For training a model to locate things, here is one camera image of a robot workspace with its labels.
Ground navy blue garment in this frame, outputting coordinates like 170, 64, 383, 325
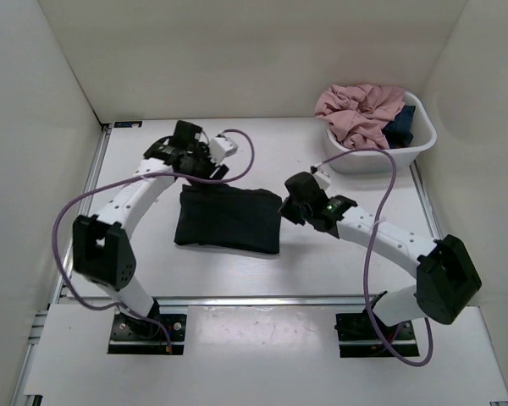
382, 105, 416, 149

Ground pink crumpled garment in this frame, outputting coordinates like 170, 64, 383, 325
314, 84, 406, 150

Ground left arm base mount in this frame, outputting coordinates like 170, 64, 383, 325
108, 311, 187, 355

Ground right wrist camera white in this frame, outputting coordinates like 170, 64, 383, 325
310, 166, 331, 190

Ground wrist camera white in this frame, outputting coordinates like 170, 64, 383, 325
208, 134, 238, 165
310, 166, 331, 190

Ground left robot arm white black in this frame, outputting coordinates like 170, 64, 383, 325
73, 120, 238, 338

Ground aluminium frame rail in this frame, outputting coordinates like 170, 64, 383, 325
8, 122, 111, 406

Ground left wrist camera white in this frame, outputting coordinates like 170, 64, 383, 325
208, 134, 238, 165

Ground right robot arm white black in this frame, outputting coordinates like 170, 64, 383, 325
279, 172, 482, 338

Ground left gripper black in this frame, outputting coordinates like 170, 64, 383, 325
181, 142, 229, 198

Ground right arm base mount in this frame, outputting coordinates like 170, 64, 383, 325
334, 311, 419, 358

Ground white plastic basket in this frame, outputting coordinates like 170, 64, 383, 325
323, 91, 438, 173

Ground black trousers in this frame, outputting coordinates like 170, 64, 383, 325
174, 184, 282, 255

